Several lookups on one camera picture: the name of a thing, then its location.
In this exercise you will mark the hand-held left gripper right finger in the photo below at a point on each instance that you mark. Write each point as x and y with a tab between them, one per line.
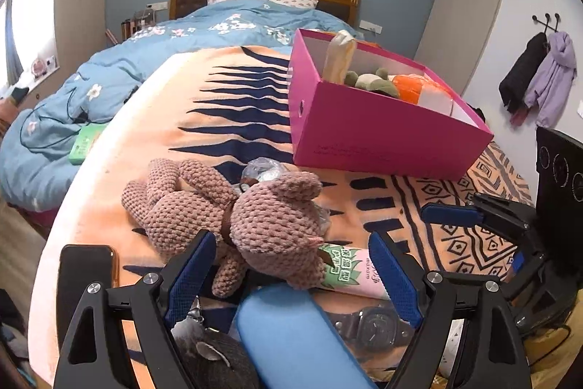
394	284

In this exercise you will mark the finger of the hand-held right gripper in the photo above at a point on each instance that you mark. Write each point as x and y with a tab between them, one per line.
448	216

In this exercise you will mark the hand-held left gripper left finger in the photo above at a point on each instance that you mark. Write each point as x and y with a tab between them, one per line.
193	273

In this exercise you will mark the pink knitted plush bunny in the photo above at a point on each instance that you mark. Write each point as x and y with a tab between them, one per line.
268	216

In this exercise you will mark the pink cardboard box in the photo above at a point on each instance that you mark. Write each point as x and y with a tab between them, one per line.
378	134

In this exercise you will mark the pink tube with green label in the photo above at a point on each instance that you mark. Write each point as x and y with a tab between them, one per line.
353	273

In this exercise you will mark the black wristwatch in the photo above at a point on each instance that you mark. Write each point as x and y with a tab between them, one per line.
373	325

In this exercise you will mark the white dotted cloth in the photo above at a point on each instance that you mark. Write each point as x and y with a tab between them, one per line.
451	348

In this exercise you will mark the smartphone with orange case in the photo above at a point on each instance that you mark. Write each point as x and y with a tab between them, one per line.
84	266

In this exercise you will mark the purple hoodie on hook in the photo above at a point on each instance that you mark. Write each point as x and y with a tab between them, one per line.
553	75

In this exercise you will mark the blue glasses case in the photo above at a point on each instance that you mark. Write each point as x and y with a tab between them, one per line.
291	339

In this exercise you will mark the black coat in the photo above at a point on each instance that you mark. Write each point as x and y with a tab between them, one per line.
521	75

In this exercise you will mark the clear plastic bag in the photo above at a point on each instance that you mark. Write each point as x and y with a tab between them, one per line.
266	170

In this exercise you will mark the orange and white plush toy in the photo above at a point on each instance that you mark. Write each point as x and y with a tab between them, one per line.
421	93

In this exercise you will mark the green plush toy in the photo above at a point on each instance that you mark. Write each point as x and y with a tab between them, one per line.
373	85

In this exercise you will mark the mustard yellow cloth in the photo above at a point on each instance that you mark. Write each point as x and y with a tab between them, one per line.
553	357

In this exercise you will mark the green small box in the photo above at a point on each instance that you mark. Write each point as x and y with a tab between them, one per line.
85	143

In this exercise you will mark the beige soft tube toy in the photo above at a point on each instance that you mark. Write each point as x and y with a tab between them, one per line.
339	56

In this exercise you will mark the dark clothes pile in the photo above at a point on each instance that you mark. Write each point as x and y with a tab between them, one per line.
11	339

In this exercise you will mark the bed with blue duvet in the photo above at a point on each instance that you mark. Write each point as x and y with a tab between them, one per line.
136	52

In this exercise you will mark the dark thermos bottle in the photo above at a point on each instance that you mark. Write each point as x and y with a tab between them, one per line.
125	31

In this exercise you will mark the clear glass jar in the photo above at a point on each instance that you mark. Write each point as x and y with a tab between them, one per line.
142	19

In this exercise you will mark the pink small toy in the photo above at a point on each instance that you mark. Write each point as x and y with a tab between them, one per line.
38	65

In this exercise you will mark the black wall hook rack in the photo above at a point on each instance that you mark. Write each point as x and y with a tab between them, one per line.
549	21

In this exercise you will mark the white wall socket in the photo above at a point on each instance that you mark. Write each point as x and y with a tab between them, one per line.
158	5
370	25

